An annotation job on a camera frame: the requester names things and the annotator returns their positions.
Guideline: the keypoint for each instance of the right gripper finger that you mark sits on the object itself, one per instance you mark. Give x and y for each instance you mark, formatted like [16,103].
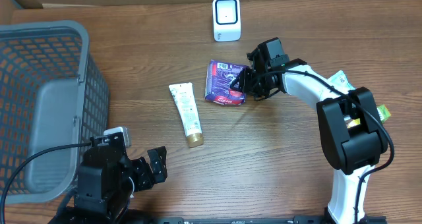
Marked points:
[239,87]
[239,81]

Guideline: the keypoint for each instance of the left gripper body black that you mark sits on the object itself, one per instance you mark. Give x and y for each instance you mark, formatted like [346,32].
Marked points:
[138,176]

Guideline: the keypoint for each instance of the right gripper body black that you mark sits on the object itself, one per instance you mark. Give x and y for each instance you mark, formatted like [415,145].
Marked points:
[258,85]

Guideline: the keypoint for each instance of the purple sanitary pad pack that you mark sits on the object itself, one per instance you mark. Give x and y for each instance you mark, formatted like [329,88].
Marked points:
[219,77]

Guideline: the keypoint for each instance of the white cosmetic tube gold cap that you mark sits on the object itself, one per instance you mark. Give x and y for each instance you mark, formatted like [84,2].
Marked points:
[184,99]

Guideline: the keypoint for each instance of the green drink carton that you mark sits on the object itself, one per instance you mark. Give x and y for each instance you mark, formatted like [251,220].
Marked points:
[383,112]

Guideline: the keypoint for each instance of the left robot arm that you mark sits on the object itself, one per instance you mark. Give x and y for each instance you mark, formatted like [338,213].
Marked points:
[101,206]

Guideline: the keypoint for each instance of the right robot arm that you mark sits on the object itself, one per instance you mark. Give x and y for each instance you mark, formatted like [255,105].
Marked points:
[351,132]

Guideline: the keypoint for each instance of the grey plastic shopping basket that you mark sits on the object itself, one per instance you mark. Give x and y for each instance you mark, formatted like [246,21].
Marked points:
[53,100]

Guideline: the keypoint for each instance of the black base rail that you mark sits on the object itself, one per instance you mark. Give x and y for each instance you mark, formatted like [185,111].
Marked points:
[300,219]

